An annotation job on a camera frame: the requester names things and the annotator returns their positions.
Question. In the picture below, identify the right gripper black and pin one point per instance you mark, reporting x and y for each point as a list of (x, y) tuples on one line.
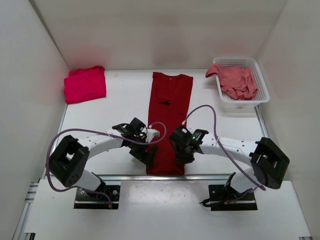
[(182, 152)]

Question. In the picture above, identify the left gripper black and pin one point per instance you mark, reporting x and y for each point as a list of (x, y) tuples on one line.
[(146, 157)]

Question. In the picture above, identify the dark red t shirt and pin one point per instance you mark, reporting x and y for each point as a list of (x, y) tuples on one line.
[(169, 103)]

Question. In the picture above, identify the magenta t shirt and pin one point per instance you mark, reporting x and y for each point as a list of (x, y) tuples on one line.
[(83, 85)]

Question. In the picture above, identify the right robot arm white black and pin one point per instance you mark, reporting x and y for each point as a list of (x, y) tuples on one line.
[(261, 164)]

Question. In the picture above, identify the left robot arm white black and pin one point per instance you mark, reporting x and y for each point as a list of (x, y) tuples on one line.
[(67, 161)]

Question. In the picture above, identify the white plastic laundry basket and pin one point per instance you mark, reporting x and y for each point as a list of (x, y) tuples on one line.
[(232, 105)]

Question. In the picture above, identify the salmon pink t shirt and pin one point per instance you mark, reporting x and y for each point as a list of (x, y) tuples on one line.
[(236, 81)]

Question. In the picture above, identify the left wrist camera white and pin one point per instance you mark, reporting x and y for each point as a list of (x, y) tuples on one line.
[(151, 134)]

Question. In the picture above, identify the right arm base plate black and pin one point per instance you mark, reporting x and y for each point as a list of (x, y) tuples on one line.
[(221, 200)]

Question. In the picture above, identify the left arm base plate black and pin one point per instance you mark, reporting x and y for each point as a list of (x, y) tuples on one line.
[(84, 200)]

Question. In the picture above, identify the aluminium frame rail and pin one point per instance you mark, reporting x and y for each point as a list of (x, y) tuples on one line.
[(163, 208)]

